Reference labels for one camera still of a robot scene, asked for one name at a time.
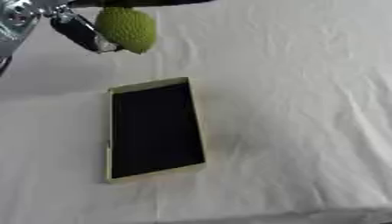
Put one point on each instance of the green knitted toy fruit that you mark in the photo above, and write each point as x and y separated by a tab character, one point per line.
127	29

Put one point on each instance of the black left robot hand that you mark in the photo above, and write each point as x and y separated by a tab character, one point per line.
77	29

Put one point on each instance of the tan cardboard box black inside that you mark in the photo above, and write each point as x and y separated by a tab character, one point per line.
153	131

